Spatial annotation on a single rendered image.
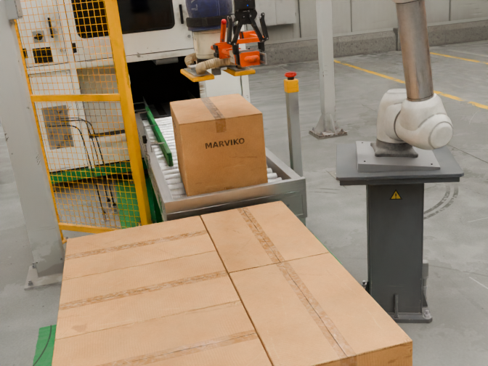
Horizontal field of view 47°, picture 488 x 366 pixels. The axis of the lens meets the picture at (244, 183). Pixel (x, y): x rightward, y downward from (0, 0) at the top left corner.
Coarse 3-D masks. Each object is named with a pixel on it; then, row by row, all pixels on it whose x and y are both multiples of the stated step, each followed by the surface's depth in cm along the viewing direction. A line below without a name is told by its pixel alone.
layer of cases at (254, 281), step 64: (128, 256) 222; (192, 256) 217; (256, 256) 212; (320, 256) 207; (64, 320) 181; (128, 320) 178; (192, 320) 174; (256, 320) 171; (320, 320) 168; (384, 320) 165
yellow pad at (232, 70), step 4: (228, 68) 261; (232, 68) 256; (236, 68) 255; (248, 68) 252; (228, 72) 258; (232, 72) 251; (236, 72) 248; (240, 72) 249; (244, 72) 249; (248, 72) 250; (252, 72) 250
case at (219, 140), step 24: (216, 96) 317; (240, 96) 310; (192, 120) 262; (216, 120) 260; (240, 120) 262; (192, 144) 261; (216, 144) 264; (240, 144) 266; (264, 144) 269; (192, 168) 265; (216, 168) 268; (240, 168) 270; (264, 168) 272; (192, 192) 269
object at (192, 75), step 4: (192, 64) 265; (184, 68) 271; (188, 68) 270; (184, 72) 263; (188, 72) 261; (192, 72) 257; (208, 72) 256; (188, 76) 254; (192, 76) 247; (196, 76) 246; (200, 76) 245; (204, 76) 245; (208, 76) 245; (212, 76) 246; (192, 80) 244; (196, 80) 244; (200, 80) 245; (204, 80) 245
